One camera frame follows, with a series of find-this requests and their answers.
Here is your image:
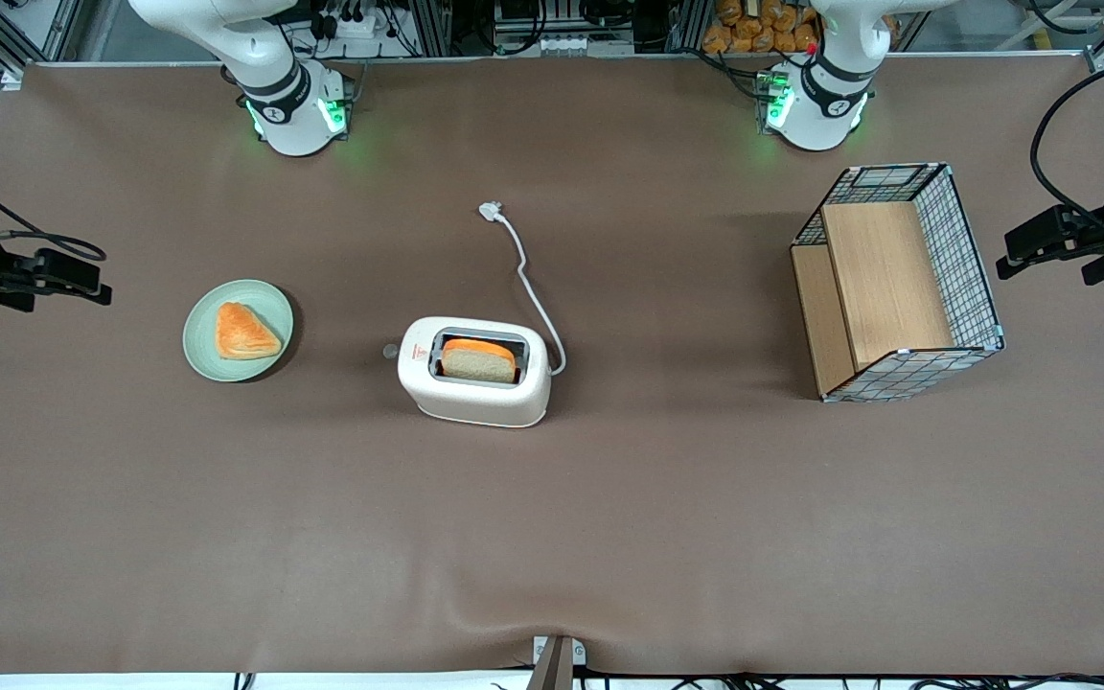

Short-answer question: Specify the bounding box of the triangular orange puff pastry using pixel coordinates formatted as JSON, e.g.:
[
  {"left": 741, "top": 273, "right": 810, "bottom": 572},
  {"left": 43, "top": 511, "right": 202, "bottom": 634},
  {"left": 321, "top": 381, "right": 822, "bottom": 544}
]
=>
[{"left": 216, "top": 302, "right": 283, "bottom": 361}]

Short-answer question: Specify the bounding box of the pale green round plate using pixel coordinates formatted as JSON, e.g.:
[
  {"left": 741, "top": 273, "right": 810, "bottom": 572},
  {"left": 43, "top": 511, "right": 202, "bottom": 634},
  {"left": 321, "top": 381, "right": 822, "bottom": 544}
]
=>
[{"left": 182, "top": 279, "right": 295, "bottom": 383}]

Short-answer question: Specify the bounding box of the black wire grid basket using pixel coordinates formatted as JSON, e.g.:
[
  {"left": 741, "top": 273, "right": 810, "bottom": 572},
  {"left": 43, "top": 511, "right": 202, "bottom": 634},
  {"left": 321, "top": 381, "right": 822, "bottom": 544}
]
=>
[{"left": 790, "top": 163, "right": 1006, "bottom": 403}]

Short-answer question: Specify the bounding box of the bag of bread rolls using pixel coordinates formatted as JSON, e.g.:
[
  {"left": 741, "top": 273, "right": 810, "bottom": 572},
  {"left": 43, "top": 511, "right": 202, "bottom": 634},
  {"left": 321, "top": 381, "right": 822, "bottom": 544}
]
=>
[{"left": 701, "top": 0, "right": 899, "bottom": 55}]

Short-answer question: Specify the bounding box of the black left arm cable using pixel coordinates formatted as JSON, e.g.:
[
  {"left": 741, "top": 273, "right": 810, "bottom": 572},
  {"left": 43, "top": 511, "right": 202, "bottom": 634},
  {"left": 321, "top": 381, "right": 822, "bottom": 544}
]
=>
[{"left": 1030, "top": 49, "right": 1104, "bottom": 242}]

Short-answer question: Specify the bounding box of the white two-slot toaster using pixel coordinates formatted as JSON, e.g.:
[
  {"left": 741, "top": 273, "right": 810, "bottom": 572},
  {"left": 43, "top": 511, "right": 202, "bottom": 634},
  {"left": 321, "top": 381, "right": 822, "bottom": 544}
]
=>
[{"left": 397, "top": 316, "right": 552, "bottom": 428}]

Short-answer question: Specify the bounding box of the white power strip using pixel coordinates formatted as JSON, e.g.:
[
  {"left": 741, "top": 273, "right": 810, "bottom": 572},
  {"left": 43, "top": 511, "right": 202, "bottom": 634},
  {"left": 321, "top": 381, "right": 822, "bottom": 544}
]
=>
[{"left": 315, "top": 4, "right": 392, "bottom": 40}]

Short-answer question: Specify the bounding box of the bread slice with orange crust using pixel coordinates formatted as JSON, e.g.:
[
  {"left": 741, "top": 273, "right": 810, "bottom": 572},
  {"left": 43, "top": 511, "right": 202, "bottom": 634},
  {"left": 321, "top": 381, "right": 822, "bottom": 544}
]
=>
[{"left": 441, "top": 338, "right": 519, "bottom": 385}]

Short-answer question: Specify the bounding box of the brown table mat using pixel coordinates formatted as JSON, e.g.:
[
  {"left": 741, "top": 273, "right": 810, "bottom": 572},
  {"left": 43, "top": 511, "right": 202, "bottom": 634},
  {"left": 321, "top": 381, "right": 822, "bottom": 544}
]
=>
[{"left": 0, "top": 53, "right": 1104, "bottom": 678}]

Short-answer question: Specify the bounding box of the wooden step shelf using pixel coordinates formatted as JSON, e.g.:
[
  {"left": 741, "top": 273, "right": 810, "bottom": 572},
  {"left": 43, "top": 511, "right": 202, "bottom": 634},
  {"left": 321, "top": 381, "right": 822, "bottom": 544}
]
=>
[{"left": 792, "top": 201, "right": 956, "bottom": 397}]

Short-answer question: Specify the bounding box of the white power cord with plug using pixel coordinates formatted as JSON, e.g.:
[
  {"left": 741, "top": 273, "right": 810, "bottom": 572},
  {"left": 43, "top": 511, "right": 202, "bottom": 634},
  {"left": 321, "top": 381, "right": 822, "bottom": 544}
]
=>
[{"left": 478, "top": 200, "right": 568, "bottom": 378}]

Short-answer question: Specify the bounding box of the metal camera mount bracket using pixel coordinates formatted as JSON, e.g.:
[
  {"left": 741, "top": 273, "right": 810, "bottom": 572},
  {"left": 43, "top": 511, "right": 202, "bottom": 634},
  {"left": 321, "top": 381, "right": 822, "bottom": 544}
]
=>
[{"left": 525, "top": 634, "right": 588, "bottom": 690}]

